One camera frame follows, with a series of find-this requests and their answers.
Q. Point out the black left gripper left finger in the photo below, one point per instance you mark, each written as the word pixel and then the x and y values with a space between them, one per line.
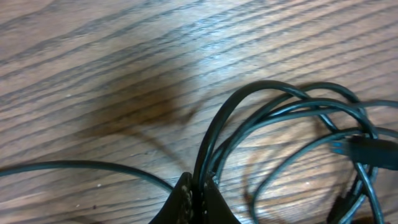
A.
pixel 178 207

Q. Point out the black USB cable gray plug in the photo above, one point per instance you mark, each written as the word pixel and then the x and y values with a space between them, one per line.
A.
pixel 87 165

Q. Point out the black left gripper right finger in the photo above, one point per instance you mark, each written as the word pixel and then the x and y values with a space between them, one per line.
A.
pixel 215 209

